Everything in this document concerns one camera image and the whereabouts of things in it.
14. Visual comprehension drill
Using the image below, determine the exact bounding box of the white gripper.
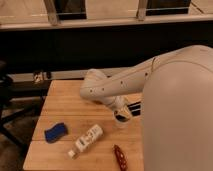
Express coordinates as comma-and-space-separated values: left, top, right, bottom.
113, 97, 141, 122

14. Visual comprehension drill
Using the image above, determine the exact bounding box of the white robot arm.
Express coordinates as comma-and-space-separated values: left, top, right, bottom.
80, 45, 213, 171

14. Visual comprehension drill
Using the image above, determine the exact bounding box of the white plastic bottle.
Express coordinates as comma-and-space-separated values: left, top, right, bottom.
68, 124, 103, 158

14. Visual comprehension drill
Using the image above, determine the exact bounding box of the red patterned tool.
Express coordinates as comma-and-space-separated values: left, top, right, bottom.
114, 145, 127, 171

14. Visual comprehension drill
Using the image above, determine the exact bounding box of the small white black device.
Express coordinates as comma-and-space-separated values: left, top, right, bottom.
33, 70, 52, 84

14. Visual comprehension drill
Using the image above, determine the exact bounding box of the black office chair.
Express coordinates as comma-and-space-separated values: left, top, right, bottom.
0, 60, 43, 151

